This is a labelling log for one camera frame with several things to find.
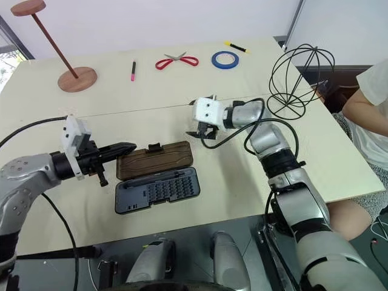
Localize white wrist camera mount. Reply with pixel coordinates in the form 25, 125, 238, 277
191, 95, 227, 132
59, 114, 92, 182

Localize open screwdriver bit case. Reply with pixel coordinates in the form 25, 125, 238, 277
114, 141, 201, 215

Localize black wire head stand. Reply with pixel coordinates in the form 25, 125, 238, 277
267, 44, 336, 121

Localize white board with grey frame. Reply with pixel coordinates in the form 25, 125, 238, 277
286, 0, 388, 69

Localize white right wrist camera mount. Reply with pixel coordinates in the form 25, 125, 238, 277
191, 95, 227, 132

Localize red handled scissors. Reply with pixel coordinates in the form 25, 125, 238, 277
155, 51, 200, 71

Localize person in white shirt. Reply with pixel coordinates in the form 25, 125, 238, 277
326, 59, 388, 242

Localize blue tape roll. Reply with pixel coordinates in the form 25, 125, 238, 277
211, 50, 241, 70

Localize window with dark frame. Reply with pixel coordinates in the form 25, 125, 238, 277
0, 15, 35, 92

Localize yellow and black screwdriver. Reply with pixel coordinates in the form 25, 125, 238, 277
224, 41, 252, 55

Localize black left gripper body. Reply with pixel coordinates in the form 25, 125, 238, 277
77, 141, 110, 188

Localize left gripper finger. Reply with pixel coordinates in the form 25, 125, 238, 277
104, 141, 138, 156
104, 150, 135, 165

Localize brown wooden disc stand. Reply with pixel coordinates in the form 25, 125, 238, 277
10, 0, 99, 93

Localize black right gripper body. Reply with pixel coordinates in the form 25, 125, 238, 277
195, 121, 220, 138

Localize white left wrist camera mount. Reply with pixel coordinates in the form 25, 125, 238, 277
59, 114, 92, 182

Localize grey rounded robot leg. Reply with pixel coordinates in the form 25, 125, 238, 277
125, 238, 176, 286
210, 231, 251, 290

